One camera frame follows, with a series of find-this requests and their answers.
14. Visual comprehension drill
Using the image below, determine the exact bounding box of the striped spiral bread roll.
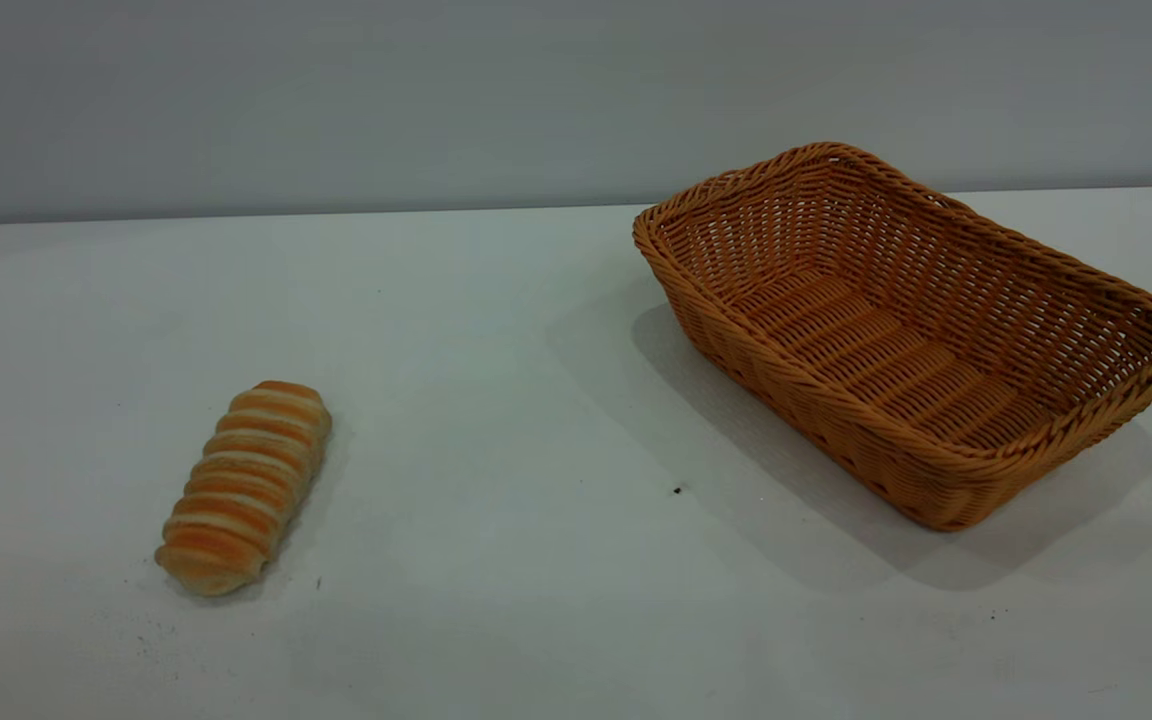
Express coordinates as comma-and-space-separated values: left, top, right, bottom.
154, 380, 333, 598

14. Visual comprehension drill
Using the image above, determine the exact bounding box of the orange woven wicker basket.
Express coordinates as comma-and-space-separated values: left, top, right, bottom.
633, 141, 1152, 532

